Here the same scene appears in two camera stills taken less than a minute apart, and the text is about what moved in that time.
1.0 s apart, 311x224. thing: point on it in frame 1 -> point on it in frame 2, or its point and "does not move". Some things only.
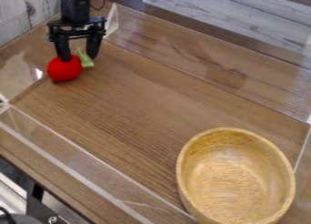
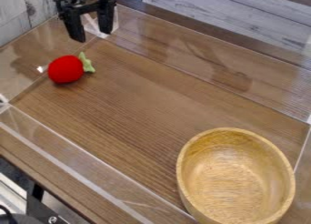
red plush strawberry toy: x=64 y=71 does not move
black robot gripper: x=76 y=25 -> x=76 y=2
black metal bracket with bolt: x=36 y=208 does not move
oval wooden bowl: x=235 y=178 does not move
